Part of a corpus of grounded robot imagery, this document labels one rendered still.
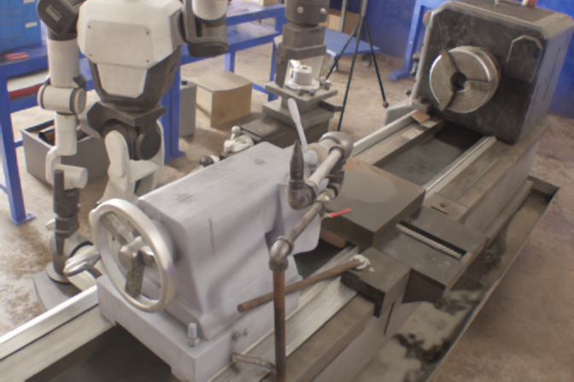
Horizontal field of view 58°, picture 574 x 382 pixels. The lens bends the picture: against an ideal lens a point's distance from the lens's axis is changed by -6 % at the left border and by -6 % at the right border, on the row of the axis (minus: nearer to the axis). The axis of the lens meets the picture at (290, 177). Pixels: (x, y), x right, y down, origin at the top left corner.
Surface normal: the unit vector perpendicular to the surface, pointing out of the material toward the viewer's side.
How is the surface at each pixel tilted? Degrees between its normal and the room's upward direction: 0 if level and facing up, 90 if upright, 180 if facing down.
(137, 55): 90
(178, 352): 90
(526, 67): 90
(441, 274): 0
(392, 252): 0
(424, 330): 0
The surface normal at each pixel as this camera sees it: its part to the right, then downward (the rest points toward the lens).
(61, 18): -0.10, 0.49
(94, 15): 0.01, -0.26
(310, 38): 0.68, 0.43
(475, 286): 0.11, -0.86
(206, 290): 0.77, 0.07
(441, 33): -0.61, 0.33
